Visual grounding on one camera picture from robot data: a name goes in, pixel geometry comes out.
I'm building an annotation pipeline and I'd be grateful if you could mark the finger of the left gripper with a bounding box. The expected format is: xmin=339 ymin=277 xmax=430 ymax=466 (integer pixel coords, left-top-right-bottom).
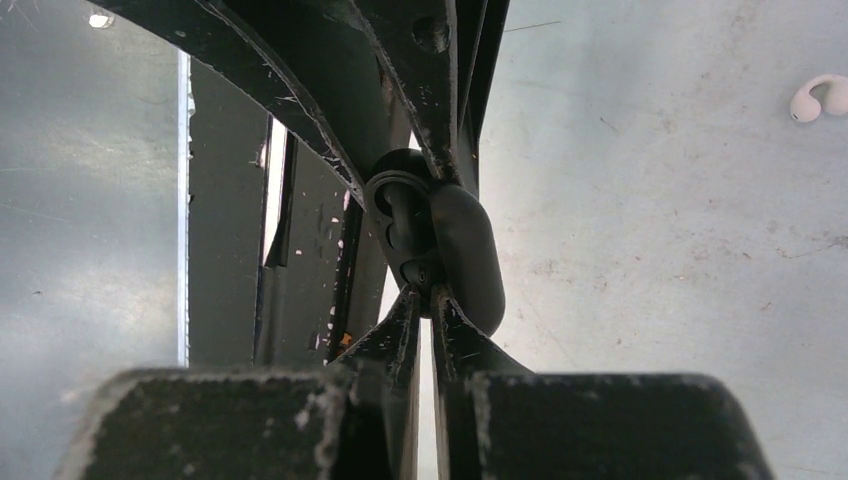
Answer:
xmin=344 ymin=1 xmax=464 ymax=185
xmin=94 ymin=0 xmax=364 ymax=204

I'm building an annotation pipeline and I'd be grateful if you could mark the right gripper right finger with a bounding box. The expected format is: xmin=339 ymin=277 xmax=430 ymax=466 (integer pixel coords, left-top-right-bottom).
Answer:
xmin=430 ymin=287 xmax=774 ymax=479

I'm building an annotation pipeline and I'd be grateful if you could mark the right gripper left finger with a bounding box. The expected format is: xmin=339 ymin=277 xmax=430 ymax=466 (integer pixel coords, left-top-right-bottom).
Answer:
xmin=55 ymin=289 xmax=421 ymax=479

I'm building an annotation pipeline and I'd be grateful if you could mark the black earbud charging case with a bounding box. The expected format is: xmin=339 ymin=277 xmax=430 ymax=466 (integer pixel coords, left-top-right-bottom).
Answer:
xmin=364 ymin=148 xmax=506 ymax=336

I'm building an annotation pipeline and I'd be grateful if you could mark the black clip earbud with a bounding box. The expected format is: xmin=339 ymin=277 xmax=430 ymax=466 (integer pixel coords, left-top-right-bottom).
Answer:
xmin=400 ymin=259 xmax=444 ymax=295
xmin=382 ymin=183 xmax=429 ymax=256

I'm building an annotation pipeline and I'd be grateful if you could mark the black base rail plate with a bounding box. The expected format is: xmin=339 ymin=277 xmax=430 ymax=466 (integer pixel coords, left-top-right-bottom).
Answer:
xmin=187 ymin=61 xmax=386 ymax=368

